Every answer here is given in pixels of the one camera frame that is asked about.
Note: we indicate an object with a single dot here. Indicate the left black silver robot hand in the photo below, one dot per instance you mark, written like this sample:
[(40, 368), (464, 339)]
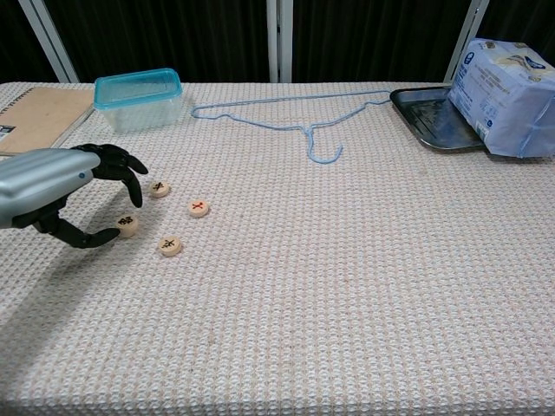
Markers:
[(43, 182)]

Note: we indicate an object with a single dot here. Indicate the bold black character chess piece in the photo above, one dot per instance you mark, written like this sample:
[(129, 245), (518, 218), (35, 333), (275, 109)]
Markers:
[(127, 222)]

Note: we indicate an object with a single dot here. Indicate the red cross-mark wooden chess piece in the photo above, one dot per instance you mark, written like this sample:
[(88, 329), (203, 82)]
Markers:
[(198, 208)]

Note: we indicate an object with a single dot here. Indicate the red shuai wooden chess piece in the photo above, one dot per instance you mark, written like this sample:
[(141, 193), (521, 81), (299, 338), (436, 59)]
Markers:
[(129, 234)]

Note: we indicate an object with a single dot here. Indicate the beige cloth-covered table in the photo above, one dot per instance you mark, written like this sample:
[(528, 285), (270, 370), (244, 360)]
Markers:
[(303, 281)]

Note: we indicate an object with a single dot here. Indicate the brown spiral notebook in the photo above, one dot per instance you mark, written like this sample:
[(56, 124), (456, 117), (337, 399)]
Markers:
[(43, 112)]

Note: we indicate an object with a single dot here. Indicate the clear container teal lid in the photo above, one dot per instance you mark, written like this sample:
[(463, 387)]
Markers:
[(139, 99)]

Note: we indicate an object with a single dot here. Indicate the black pleated curtain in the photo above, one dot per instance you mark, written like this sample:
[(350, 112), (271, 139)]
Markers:
[(173, 34)]

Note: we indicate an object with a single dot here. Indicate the dark metal tray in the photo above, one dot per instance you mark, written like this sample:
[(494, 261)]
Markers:
[(429, 117)]

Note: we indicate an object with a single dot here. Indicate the blue tissue pack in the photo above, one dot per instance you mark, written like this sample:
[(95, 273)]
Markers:
[(507, 99)]

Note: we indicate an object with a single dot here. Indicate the grey slanted frame post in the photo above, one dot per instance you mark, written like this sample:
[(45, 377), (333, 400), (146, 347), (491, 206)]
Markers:
[(50, 41), (466, 41)]

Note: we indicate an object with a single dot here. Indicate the grey upright frame post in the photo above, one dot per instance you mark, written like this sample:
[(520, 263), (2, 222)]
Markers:
[(279, 41)]

